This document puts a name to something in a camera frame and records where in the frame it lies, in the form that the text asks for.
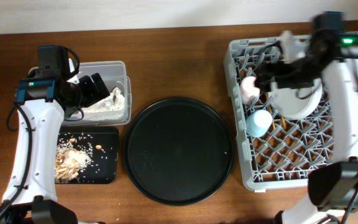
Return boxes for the black rectangular tray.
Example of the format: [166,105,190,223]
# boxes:
[58,126,119,184]

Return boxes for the pink cup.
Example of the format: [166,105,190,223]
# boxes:
[240,76,260,105]

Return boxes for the clear plastic bin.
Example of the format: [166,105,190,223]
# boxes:
[21,61,132,127]

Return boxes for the light grey plate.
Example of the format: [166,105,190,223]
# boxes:
[268,78,323,120]

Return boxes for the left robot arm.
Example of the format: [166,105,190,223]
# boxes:
[0,45,110,223]

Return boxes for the grey dishwasher rack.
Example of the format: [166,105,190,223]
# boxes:
[224,36,334,192]

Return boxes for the round black tray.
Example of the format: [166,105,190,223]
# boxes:
[122,97,235,206]

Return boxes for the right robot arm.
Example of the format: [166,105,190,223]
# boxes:
[255,11,358,223]

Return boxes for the white napkin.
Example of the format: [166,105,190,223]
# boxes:
[83,87,125,121]

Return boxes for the food scraps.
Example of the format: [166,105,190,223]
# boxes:
[54,133,108,184]

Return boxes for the blue cup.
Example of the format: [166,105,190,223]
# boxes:
[246,110,272,138]

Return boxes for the wooden chopstick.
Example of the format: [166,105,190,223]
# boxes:
[280,116,287,129]
[268,105,276,130]

